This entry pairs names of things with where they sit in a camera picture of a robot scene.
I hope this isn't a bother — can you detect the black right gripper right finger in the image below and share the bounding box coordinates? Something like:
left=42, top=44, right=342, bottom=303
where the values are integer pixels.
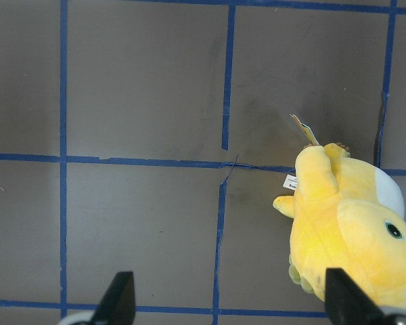
left=325, top=268, right=382, bottom=325

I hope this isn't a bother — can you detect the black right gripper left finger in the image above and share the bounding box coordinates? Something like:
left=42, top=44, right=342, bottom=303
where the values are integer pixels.
left=90, top=271, right=136, bottom=325

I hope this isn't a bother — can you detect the yellow plush dinosaur toy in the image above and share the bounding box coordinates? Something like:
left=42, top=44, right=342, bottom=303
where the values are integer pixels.
left=273, top=124, right=406, bottom=308

